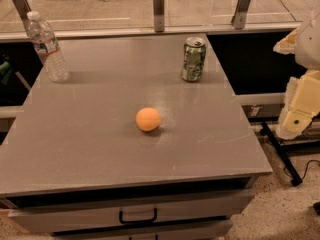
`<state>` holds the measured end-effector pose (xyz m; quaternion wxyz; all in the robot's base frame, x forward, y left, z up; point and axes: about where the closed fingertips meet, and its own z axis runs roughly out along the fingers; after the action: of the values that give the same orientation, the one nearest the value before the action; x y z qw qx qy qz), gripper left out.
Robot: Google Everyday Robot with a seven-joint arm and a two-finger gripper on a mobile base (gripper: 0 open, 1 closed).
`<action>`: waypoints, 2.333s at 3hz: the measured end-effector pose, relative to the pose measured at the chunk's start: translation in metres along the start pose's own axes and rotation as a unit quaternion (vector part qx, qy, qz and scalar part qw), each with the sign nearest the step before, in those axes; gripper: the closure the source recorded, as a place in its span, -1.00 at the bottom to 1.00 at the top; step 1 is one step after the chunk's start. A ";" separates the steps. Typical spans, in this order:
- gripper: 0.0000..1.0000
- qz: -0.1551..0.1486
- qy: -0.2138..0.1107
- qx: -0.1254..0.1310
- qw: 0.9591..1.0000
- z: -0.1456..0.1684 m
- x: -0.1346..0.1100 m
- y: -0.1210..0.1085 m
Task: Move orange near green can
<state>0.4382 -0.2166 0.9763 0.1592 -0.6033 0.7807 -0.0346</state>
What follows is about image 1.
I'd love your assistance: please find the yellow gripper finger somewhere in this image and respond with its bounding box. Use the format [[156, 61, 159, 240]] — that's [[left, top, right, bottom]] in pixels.
[[276, 70, 320, 140], [273, 28, 299, 55]]

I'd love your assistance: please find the orange fruit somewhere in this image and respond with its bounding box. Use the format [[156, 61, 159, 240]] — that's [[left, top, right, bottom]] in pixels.
[[136, 107, 161, 132]]

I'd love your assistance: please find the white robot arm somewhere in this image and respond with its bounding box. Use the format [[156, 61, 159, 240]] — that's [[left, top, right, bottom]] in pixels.
[[273, 11, 320, 140]]

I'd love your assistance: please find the green soda can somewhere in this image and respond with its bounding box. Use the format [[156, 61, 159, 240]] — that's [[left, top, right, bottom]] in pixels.
[[181, 36, 206, 82]]

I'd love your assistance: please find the black stand leg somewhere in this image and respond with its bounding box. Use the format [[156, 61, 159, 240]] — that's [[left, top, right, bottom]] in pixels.
[[260, 122, 303, 186]]

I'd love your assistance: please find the upper grey drawer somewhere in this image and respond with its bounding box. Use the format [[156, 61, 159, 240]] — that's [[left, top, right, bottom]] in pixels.
[[9, 189, 254, 233]]

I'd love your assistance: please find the grey drawer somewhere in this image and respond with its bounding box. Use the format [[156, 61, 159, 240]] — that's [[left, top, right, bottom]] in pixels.
[[53, 220, 232, 240], [9, 189, 254, 233]]

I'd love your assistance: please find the lower grey drawer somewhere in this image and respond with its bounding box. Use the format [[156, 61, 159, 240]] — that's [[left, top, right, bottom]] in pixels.
[[53, 220, 232, 240]]

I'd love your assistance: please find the clear plastic water bottle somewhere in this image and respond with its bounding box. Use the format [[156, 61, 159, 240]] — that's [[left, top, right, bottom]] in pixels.
[[27, 11, 70, 82]]

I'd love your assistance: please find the right metal bracket post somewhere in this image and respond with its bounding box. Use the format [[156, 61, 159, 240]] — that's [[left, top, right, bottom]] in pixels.
[[231, 0, 251, 29]]

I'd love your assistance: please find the metal bracket post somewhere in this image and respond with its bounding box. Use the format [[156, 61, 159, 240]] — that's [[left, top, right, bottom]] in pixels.
[[231, 0, 251, 29], [153, 0, 165, 32], [12, 0, 31, 30]]

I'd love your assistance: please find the black cable on floor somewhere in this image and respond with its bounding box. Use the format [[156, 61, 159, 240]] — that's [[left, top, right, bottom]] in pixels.
[[283, 159, 320, 180]]

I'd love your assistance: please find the middle metal bracket post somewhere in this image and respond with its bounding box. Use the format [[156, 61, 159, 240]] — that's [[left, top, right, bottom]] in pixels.
[[153, 0, 165, 32]]

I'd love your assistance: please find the black drawer handle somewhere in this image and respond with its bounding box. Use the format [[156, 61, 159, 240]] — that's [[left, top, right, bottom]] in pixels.
[[118, 208, 158, 225]]

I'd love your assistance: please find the left metal bracket post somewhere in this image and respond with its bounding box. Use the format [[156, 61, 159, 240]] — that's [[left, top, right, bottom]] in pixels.
[[12, 0, 31, 30]]

